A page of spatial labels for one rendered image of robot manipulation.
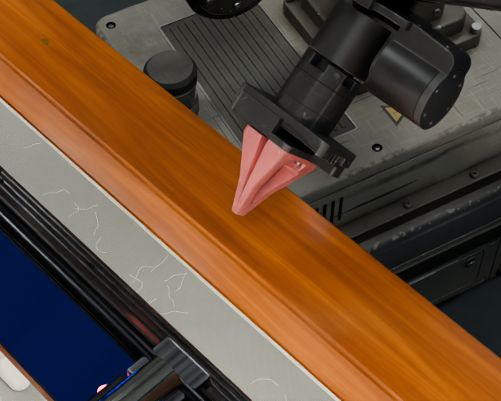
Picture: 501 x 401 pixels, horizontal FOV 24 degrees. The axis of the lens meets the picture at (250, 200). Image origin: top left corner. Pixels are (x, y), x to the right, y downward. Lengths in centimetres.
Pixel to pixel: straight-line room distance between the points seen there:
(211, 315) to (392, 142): 55
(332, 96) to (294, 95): 3
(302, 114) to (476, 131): 66
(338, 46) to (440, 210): 71
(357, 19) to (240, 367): 32
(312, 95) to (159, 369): 43
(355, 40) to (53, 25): 42
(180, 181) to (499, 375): 35
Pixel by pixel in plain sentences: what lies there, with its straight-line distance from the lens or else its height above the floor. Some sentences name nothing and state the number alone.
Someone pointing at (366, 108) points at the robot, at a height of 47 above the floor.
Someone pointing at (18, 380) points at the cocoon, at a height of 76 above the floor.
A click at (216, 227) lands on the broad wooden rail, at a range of 108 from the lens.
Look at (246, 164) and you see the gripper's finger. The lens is 99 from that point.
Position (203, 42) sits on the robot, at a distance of 165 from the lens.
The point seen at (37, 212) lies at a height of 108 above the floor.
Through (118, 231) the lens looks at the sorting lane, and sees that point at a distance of 112.
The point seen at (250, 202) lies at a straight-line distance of 101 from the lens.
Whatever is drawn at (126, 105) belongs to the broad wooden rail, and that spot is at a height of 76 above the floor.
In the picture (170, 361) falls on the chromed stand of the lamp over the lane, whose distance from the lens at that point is 61.
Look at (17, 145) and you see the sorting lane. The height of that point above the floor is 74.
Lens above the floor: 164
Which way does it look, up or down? 53 degrees down
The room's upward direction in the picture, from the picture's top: straight up
